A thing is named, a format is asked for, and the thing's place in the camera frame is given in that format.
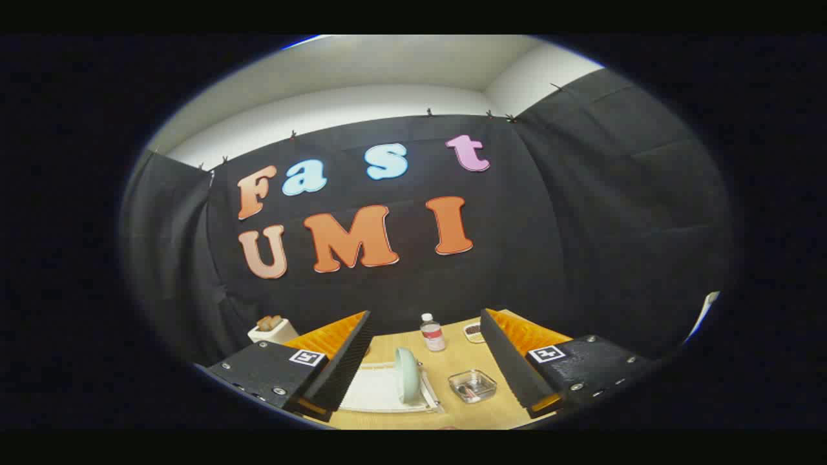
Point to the brown bread slices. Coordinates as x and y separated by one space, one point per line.
269 322

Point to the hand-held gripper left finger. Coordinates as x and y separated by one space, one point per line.
342 368

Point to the clear plastic bottle red label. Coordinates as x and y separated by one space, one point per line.
433 336

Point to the pale green plate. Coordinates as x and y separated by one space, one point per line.
407 378

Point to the small brown white-rimmed cup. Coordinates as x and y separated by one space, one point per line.
473 332

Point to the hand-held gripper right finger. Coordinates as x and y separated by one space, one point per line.
510 368

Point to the white dish rack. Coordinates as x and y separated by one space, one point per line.
378 391

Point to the white toaster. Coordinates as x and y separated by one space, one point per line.
274 336

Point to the black backdrop cloth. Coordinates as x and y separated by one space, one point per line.
517 258

